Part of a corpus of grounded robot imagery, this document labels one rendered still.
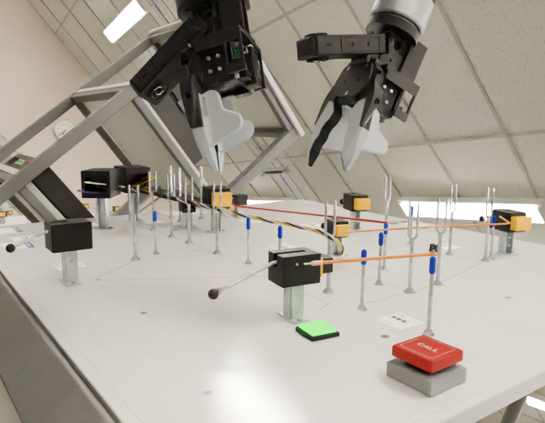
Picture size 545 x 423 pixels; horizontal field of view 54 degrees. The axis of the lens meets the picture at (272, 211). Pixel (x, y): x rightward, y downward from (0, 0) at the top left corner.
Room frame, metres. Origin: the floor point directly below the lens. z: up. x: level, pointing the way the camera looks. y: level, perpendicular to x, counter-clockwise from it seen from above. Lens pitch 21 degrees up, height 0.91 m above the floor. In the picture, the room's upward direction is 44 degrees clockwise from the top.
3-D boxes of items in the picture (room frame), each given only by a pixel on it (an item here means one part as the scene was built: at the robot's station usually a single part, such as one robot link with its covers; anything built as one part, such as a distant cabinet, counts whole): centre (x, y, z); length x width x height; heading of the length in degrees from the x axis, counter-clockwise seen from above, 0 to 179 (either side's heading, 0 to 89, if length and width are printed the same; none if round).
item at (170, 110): (1.67, 0.47, 1.56); 0.30 x 0.23 x 0.19; 123
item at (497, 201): (3.31, -1.02, 3.26); 1.27 x 0.17 x 0.08; 23
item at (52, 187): (1.71, 0.50, 1.09); 0.35 x 0.33 x 0.07; 31
